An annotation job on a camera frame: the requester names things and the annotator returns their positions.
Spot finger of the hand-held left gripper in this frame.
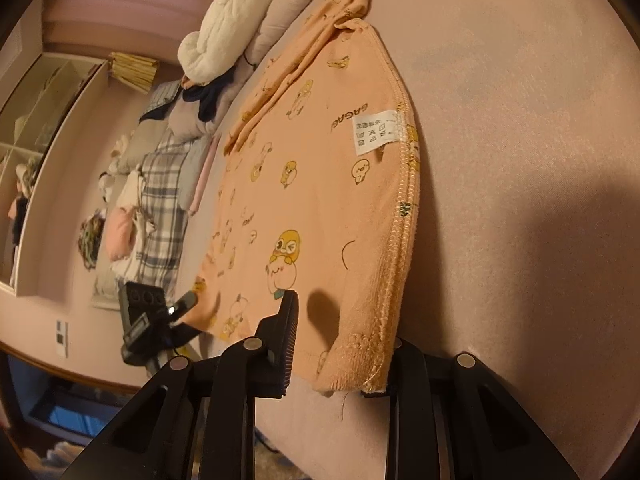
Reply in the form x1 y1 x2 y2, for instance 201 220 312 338
169 292 199 322

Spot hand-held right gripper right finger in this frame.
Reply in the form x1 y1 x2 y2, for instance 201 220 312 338
362 338 581 480

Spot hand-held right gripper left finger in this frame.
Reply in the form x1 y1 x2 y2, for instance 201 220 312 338
65 291 300 480

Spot orange cartoon print pants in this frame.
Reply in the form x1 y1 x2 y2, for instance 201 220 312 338
192 0 426 396

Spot pink plush toy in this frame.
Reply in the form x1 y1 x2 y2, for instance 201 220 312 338
105 205 139 262

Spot plaid pillow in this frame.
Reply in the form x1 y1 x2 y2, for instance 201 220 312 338
127 137 211 301

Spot blue box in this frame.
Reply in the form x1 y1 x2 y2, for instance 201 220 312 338
30 385 92 442

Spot pink folded cloth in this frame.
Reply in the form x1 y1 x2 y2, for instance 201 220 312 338
189 135 221 217

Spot grey folded cloth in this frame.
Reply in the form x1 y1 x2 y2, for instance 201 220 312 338
176 140 211 211

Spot grey pillow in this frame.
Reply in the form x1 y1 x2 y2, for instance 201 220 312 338
112 120 172 176

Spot dark navy garment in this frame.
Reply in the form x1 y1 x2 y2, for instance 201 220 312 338
181 82 236 122

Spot white open shelf cabinet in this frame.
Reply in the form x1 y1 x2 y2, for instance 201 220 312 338
0 52 111 297

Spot yellow tasselled decoration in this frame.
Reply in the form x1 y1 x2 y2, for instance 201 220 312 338
107 51 160 94

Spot white plush goose toy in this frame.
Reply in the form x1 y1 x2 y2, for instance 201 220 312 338
177 0 306 86

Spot pink bed sheet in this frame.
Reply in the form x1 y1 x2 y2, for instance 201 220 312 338
190 0 640 480

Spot lilac quilt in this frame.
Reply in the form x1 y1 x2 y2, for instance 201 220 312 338
167 0 351 141

